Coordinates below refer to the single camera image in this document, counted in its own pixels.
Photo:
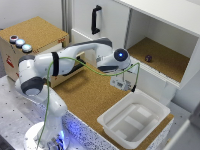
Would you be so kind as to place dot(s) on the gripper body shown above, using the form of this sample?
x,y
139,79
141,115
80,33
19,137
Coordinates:
x,y
119,83

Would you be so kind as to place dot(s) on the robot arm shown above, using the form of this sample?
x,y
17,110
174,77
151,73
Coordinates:
x,y
40,66

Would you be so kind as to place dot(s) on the white cabinet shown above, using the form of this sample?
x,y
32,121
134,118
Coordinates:
x,y
173,40

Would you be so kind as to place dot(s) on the purple block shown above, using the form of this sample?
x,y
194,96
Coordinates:
x,y
148,58

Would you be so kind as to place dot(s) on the white plastic box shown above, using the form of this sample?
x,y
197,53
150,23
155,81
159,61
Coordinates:
x,y
133,120

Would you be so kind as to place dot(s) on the white sliding door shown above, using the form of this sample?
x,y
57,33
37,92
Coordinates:
x,y
100,18

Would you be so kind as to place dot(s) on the green button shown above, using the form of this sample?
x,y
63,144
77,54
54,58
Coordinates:
x,y
26,47

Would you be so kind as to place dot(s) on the wooden drawer box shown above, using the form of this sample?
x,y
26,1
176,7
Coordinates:
x,y
30,36

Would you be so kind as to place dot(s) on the blue button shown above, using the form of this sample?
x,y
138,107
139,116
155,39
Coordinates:
x,y
20,42

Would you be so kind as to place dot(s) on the red button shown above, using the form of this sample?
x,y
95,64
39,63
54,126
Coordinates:
x,y
13,39

